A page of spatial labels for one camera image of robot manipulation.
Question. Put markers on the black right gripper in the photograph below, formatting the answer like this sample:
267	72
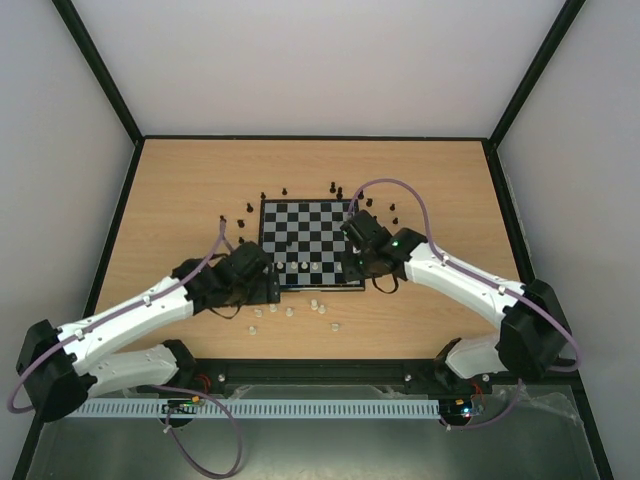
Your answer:
353	265

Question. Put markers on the black enclosure frame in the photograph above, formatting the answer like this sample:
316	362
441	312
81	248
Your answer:
151	153

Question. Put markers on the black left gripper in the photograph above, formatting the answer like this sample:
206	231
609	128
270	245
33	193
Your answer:
262	292

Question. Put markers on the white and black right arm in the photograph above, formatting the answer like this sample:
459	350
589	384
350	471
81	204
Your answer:
529	332

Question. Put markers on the black and silver chessboard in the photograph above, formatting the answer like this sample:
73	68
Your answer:
314	227

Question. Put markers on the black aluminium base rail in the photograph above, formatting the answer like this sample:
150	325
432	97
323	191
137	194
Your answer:
218	376

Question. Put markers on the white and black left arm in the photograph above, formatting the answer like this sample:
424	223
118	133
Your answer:
62	367

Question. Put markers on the light blue slotted cable duct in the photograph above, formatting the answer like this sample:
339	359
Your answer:
125	408

